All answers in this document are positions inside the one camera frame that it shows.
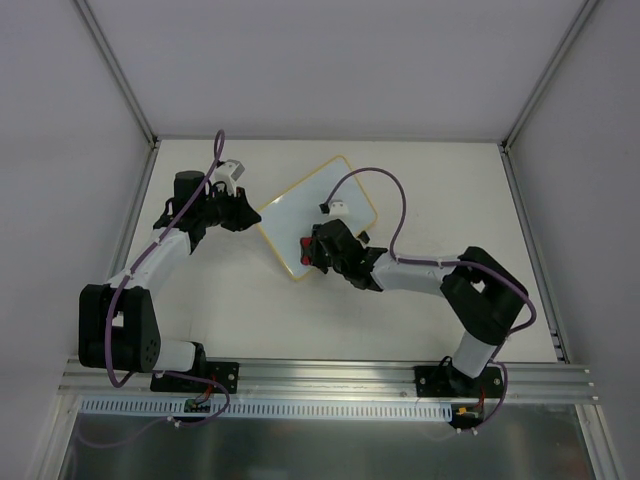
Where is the red whiteboard eraser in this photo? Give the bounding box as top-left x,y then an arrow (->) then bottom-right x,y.
299,237 -> 314,266

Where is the right aluminium frame post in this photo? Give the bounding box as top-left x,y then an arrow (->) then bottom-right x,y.
501,0 -> 601,152

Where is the aluminium frame post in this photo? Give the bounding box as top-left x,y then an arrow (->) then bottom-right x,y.
501,0 -> 601,152
71,0 -> 158,148

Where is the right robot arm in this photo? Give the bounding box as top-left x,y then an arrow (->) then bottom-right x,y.
299,220 -> 537,397

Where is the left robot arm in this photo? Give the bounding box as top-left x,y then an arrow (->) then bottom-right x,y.
78,161 -> 261,391

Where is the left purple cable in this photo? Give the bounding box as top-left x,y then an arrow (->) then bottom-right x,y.
104,129 -> 232,429

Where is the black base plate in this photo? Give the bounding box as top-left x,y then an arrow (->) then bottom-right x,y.
150,360 -> 240,395
413,365 -> 505,399

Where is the right black whiteboard foot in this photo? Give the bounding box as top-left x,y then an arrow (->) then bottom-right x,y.
358,231 -> 370,245

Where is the aluminium mounting rail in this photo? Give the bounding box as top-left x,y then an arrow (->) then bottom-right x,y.
57,358 -> 601,405

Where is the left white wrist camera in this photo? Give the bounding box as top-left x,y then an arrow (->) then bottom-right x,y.
213,159 -> 245,190

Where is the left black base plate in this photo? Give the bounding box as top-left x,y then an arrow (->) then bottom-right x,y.
150,360 -> 240,395

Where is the white slotted cable duct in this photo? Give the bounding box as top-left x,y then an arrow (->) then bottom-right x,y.
79,396 -> 453,423

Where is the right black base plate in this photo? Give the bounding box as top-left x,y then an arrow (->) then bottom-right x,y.
413,365 -> 505,399

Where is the yellow framed whiteboard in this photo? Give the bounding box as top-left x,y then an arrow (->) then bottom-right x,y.
258,155 -> 378,281

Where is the left aluminium frame post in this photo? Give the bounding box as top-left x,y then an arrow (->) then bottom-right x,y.
71,0 -> 158,148

